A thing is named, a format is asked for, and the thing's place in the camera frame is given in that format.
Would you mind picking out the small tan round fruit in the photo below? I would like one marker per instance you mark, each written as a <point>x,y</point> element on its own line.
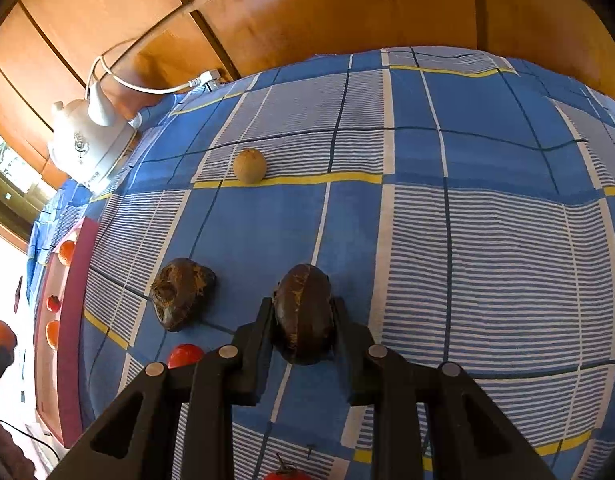
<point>249,165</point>

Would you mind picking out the white ceramic electric kettle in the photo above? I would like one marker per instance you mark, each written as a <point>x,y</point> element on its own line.
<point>87,145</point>

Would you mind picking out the person's left forearm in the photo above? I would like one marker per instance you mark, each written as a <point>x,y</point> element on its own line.
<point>4,450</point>

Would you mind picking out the wooden glass door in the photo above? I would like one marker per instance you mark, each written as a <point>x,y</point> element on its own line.
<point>4,160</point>

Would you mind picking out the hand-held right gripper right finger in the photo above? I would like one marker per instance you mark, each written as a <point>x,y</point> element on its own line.
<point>357,370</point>

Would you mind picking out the red tomato with stem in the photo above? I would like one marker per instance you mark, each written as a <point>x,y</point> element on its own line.
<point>287,475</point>

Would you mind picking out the pink rimmed white tray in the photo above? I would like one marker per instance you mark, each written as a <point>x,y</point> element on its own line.
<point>74,360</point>

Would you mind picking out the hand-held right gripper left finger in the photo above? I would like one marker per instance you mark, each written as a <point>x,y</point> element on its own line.
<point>255,360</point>

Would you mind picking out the white power plug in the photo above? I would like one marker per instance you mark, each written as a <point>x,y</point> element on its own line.
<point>207,79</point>

